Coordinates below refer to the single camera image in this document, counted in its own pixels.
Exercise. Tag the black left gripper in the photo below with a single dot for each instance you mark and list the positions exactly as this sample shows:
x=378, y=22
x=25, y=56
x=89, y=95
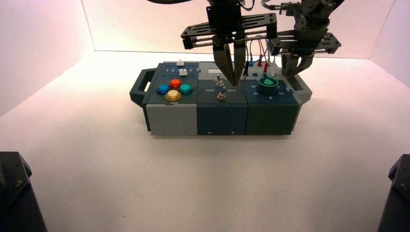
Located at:
x=224, y=16

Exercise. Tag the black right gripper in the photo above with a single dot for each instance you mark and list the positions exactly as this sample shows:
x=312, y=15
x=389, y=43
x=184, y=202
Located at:
x=309, y=35

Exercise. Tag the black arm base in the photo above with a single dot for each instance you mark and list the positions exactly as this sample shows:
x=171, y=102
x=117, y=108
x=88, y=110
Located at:
x=16, y=198
x=397, y=198

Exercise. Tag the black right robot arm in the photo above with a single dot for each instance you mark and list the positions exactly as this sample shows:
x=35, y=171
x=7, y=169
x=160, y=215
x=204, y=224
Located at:
x=322, y=4

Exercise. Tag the green rotary knob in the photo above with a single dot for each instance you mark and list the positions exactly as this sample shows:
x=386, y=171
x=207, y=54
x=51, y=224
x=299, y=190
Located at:
x=267, y=84

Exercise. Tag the green push button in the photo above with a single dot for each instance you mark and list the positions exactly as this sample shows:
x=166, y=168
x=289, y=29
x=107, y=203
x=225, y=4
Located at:
x=185, y=89

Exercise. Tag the grey teal control box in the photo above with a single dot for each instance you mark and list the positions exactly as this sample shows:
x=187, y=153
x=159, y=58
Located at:
x=221, y=118

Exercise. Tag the red push button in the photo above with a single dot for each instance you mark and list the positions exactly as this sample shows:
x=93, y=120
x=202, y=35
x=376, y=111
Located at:
x=175, y=84

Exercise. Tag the yellow push button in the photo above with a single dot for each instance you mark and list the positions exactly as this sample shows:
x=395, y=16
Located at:
x=173, y=95

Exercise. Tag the blue push button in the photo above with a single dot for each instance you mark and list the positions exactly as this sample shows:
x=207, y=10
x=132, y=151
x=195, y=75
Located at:
x=163, y=89

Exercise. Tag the metal toggle switch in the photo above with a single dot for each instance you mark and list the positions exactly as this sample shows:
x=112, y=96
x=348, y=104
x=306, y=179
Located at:
x=219, y=81
x=221, y=94

